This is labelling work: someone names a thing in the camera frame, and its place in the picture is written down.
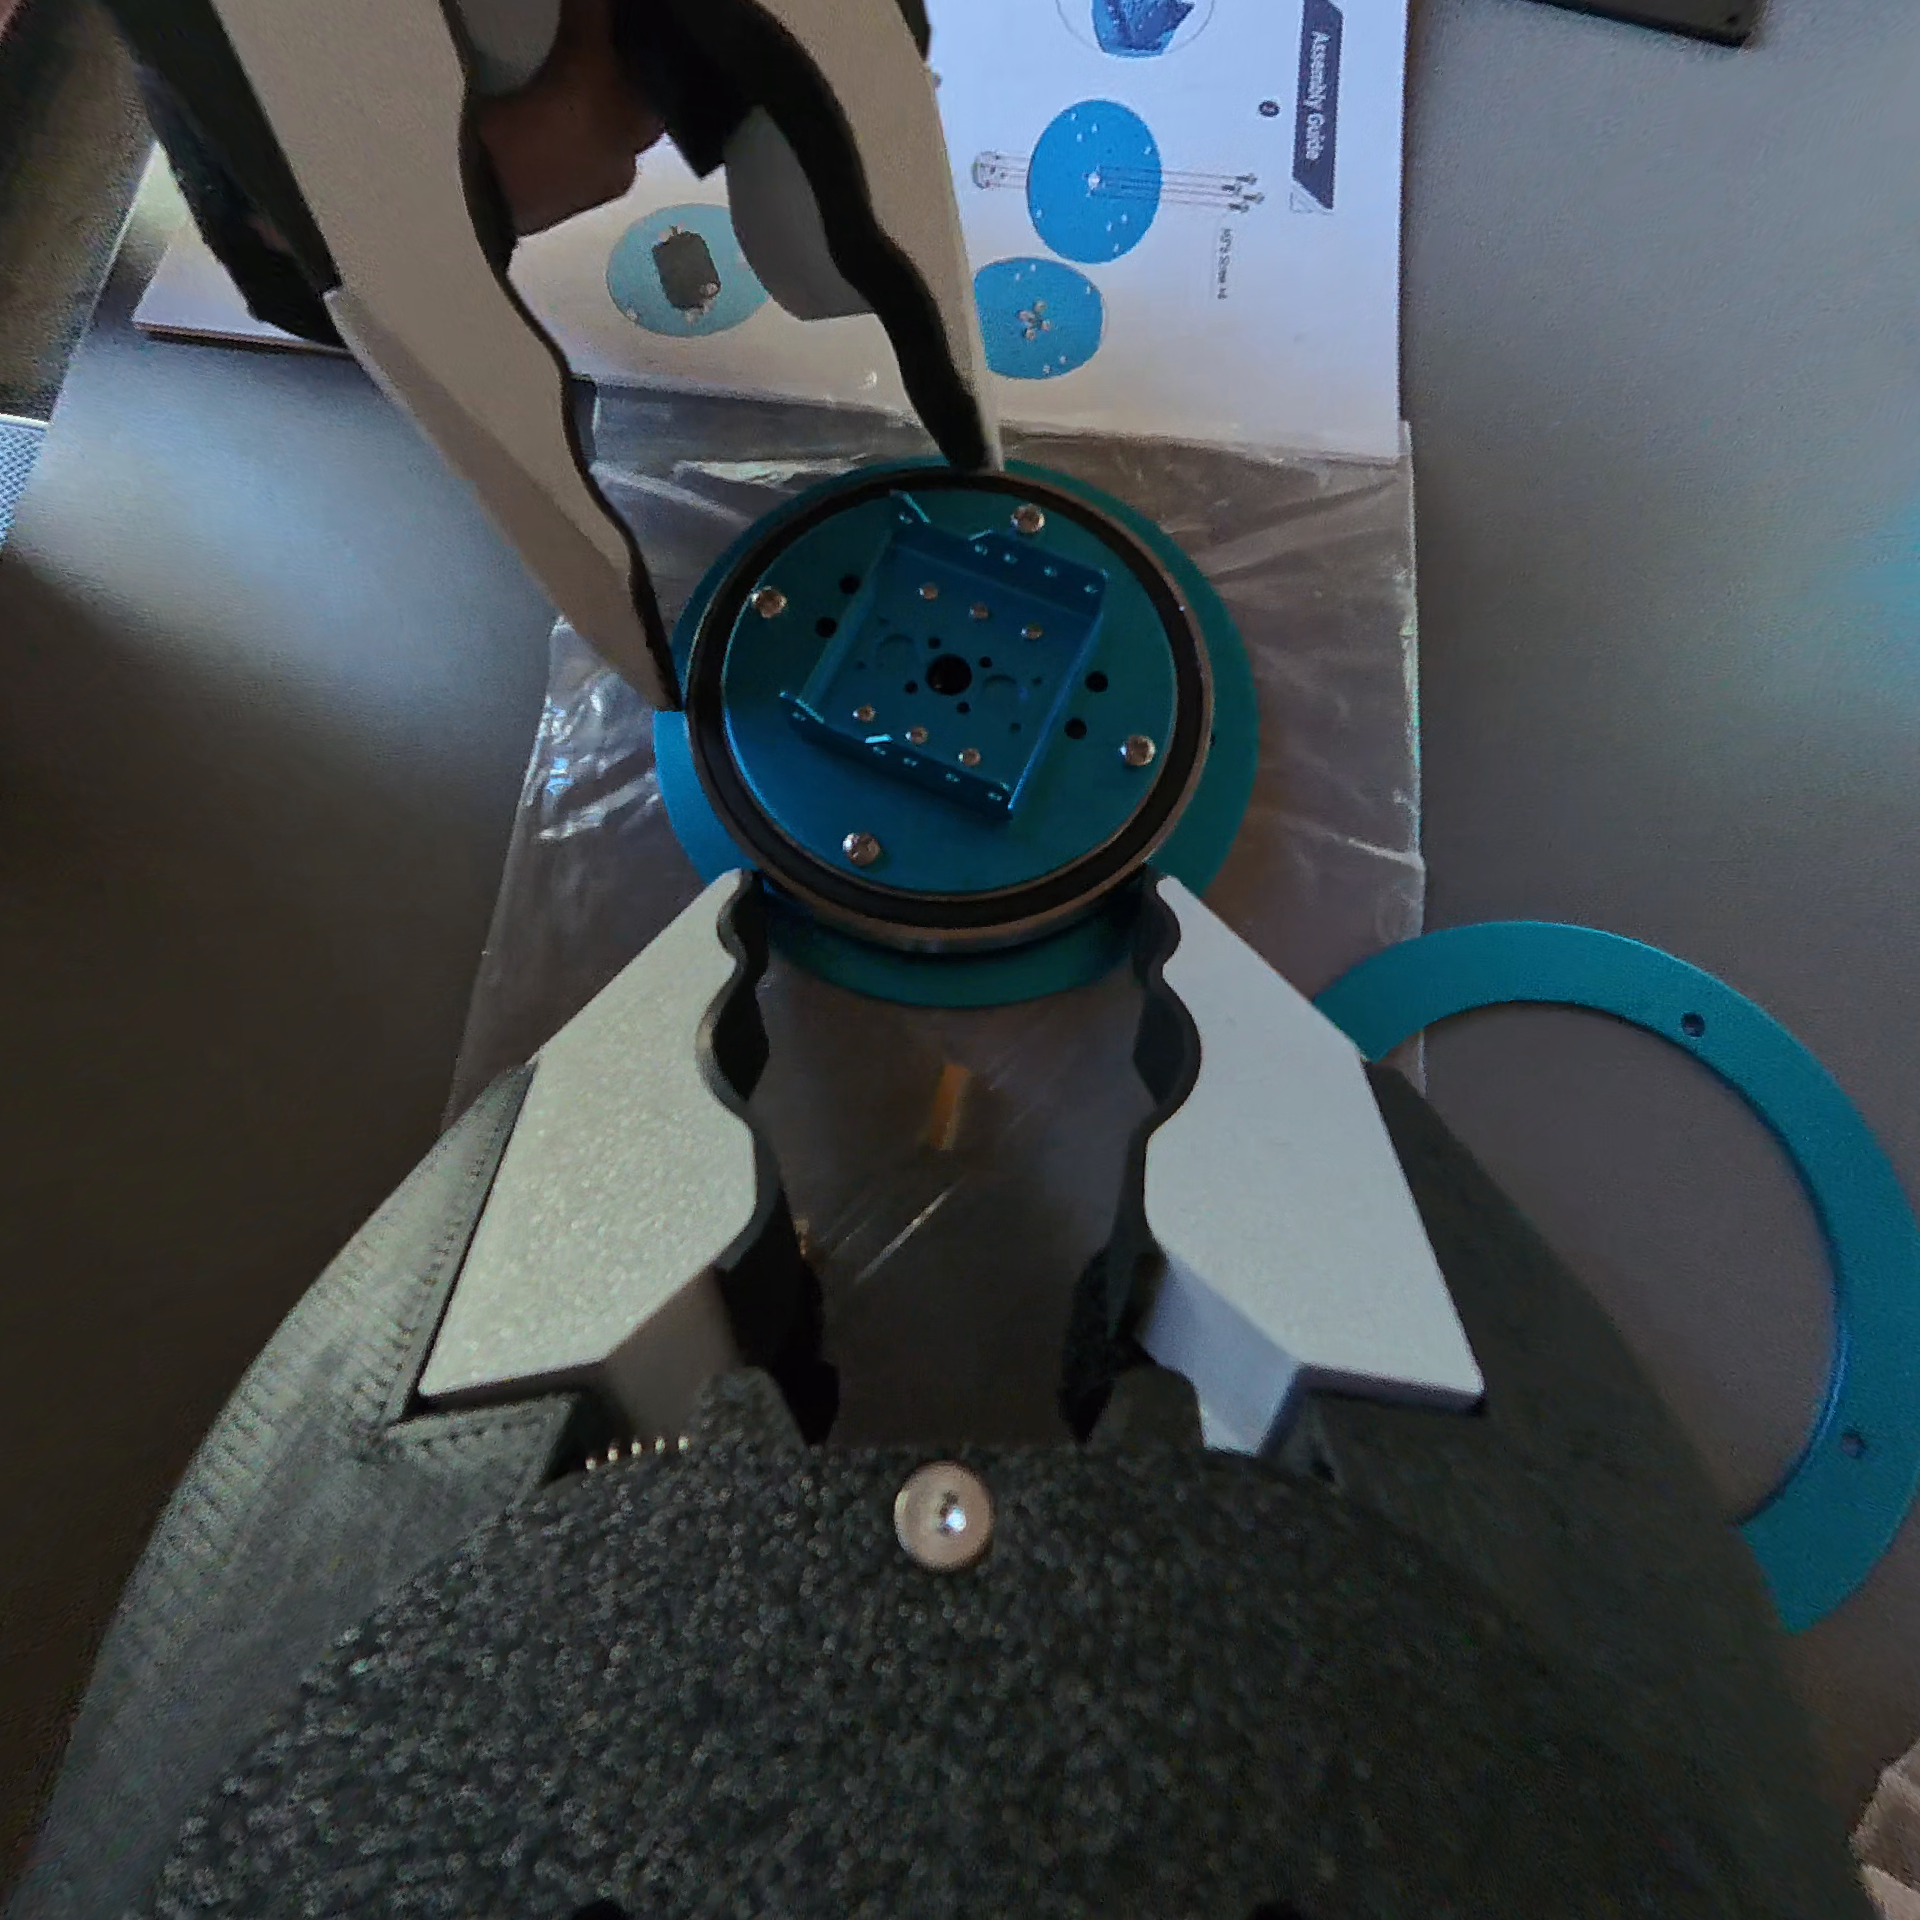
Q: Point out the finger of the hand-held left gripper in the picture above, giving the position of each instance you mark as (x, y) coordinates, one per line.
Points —
(420, 270)
(902, 120)

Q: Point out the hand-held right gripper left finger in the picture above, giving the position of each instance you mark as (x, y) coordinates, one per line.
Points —
(599, 1172)

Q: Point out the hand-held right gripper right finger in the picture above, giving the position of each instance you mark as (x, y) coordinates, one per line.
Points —
(1305, 1201)

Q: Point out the brass hex standoff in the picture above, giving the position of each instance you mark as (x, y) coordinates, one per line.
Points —
(953, 1109)

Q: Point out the blue turntable disc with bearing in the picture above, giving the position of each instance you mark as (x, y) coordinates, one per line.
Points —
(840, 781)

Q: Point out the grey desk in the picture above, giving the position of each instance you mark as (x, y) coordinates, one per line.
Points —
(1650, 599)

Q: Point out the person's left hand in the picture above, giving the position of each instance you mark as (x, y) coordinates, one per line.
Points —
(593, 120)

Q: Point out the white instruction booklet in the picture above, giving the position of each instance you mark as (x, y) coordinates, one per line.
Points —
(1171, 359)

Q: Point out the clear plastic bag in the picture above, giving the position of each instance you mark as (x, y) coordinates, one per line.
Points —
(1320, 676)

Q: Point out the black flat plate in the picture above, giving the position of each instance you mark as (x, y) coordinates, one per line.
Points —
(1687, 20)

